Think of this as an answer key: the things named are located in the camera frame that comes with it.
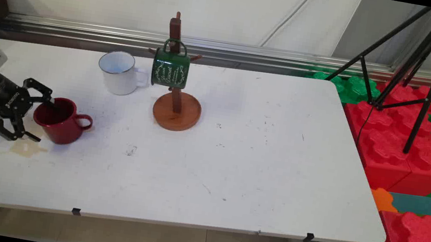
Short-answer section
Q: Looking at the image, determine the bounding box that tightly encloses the white wall cable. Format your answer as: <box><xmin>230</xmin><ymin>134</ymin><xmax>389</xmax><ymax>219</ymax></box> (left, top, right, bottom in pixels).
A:
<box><xmin>258</xmin><ymin>0</ymin><xmax>319</xmax><ymax>54</ymax></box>

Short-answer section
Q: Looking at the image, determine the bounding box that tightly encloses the orange foam piece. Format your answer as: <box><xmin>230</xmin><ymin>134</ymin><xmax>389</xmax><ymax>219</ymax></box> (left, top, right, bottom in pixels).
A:
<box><xmin>368</xmin><ymin>186</ymin><xmax>401</xmax><ymax>215</ymax></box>

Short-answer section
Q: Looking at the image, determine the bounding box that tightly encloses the aluminium wall rail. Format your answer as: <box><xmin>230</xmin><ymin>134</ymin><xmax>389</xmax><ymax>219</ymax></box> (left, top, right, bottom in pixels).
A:
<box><xmin>0</xmin><ymin>7</ymin><xmax>431</xmax><ymax>102</ymax></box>

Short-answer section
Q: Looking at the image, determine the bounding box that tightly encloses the green printed enamel mug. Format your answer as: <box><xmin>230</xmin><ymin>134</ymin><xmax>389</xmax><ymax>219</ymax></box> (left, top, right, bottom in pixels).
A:
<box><xmin>149</xmin><ymin>36</ymin><xmax>194</xmax><ymax>91</ymax></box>

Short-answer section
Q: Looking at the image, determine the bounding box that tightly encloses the black camera tripod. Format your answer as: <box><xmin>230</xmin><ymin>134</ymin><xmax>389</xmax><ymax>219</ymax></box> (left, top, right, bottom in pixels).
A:
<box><xmin>315</xmin><ymin>0</ymin><xmax>431</xmax><ymax>159</ymax></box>

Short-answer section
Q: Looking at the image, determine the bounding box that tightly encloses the teal floor mat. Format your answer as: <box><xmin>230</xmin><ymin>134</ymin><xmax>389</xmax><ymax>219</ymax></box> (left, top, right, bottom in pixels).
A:
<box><xmin>387</xmin><ymin>190</ymin><xmax>431</xmax><ymax>218</ymax></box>

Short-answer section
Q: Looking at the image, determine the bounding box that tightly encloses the wooden mug tree stand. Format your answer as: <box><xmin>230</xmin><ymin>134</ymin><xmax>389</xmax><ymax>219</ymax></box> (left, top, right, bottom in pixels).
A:
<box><xmin>137</xmin><ymin>8</ymin><xmax>216</xmax><ymax>135</ymax></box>

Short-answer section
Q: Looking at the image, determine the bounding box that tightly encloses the white enamel mug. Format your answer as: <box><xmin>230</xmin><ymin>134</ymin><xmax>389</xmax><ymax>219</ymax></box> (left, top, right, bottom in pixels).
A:
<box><xmin>94</xmin><ymin>48</ymin><xmax>153</xmax><ymax>99</ymax></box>

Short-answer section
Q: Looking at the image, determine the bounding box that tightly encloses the thin black tripod cable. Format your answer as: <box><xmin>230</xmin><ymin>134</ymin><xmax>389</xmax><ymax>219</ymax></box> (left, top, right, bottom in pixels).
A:
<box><xmin>355</xmin><ymin>101</ymin><xmax>373</xmax><ymax>146</ymax></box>

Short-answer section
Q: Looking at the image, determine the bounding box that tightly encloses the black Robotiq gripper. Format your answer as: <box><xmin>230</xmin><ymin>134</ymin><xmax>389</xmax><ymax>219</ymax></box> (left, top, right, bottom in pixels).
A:
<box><xmin>0</xmin><ymin>73</ymin><xmax>61</xmax><ymax>147</ymax></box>

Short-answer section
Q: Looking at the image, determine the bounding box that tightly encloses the red ceramic mug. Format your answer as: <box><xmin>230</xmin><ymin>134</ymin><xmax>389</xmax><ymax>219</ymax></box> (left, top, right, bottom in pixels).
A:
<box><xmin>29</xmin><ymin>93</ymin><xmax>96</xmax><ymax>150</ymax></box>

